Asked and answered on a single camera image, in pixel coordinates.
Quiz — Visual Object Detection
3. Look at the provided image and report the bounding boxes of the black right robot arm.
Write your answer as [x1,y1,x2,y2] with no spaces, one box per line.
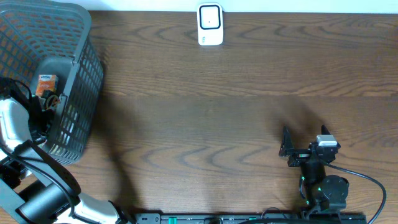
[279,126,349,219]

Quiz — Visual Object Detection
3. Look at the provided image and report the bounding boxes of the white barcode scanner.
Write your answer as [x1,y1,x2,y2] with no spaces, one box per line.
[197,2,224,46]

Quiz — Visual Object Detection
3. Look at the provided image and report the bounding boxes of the orange tissue pack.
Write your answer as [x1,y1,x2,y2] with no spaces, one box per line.
[35,75,58,96]

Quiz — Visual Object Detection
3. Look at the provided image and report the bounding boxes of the dark grey plastic basket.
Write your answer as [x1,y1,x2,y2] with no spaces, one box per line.
[1,1,104,165]

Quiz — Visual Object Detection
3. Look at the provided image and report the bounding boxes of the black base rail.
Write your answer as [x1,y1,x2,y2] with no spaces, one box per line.
[134,212,366,224]

